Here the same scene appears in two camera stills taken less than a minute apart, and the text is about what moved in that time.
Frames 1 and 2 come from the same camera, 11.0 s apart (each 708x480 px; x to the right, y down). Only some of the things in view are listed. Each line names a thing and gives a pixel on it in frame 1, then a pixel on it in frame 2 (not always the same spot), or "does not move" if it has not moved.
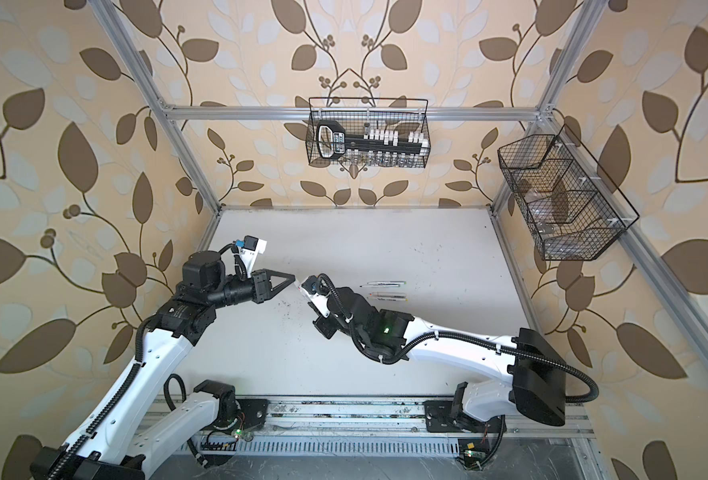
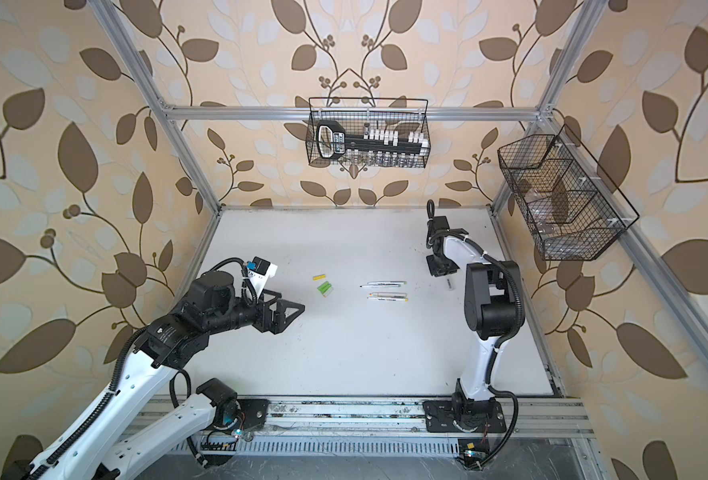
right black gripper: [323, 325] to [435, 269]
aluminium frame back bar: [350, 112] does not move
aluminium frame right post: [574, 53] does not move
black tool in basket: [332, 141] does not move
